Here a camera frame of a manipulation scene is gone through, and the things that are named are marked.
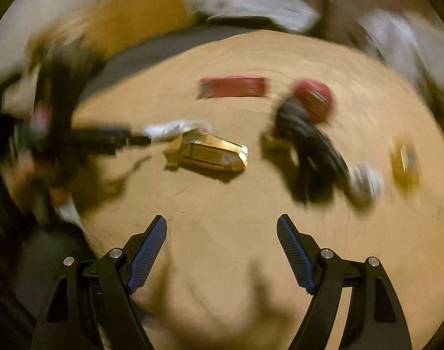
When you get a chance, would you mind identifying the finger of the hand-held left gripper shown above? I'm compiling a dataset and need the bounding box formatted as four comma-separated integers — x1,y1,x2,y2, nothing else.
80,135,152,155
72,126,133,143

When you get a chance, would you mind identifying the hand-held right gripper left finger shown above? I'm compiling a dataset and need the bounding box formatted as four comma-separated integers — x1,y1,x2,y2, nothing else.
30,214,168,350

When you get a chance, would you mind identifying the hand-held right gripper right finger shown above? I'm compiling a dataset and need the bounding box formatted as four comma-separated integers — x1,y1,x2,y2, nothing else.
276,214,414,350

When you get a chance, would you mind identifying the white pink wrapper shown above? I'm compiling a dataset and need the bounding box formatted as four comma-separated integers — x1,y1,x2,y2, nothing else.
143,118,212,142

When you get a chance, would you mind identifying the gold cardboard box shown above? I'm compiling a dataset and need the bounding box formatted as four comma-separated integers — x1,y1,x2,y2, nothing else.
163,131,250,173

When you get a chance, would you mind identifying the dark grey bed sheet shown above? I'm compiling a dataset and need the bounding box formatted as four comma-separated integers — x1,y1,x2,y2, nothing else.
80,25,244,95

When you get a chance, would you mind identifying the crumpled white paper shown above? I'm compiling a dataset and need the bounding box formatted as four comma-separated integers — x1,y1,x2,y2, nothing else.
348,163,386,207

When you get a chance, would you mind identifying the red box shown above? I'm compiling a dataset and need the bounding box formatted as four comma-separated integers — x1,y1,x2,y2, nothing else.
197,75,269,100

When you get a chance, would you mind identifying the wooden headboard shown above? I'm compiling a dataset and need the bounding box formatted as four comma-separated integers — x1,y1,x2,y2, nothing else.
80,0,197,59

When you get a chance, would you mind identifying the small tan box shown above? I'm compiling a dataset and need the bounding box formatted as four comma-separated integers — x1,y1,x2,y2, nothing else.
262,134,293,151

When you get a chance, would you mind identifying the amber plastic wrapper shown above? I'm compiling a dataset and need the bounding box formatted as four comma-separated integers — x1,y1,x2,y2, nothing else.
390,141,422,191

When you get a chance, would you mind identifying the red round container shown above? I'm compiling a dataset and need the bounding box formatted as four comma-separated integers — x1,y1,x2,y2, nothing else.
292,79,335,124

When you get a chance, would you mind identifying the silver cover sheet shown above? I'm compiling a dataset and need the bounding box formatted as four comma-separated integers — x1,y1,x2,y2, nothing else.
193,0,321,32
357,7,444,92

